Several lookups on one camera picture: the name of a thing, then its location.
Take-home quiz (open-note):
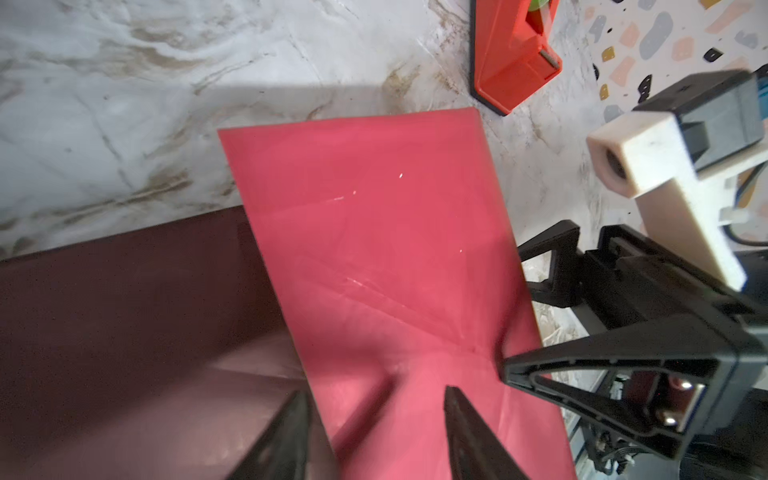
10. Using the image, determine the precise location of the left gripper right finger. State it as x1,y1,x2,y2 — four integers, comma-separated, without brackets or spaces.
443,386,528,480

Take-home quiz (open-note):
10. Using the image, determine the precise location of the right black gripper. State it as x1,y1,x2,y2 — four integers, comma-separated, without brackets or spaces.
500,220,767,479

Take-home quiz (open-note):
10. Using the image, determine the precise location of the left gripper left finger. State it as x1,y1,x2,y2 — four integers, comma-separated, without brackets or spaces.
226,390,312,480

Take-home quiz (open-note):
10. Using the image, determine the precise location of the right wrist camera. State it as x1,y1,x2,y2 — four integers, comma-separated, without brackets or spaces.
586,69,767,290

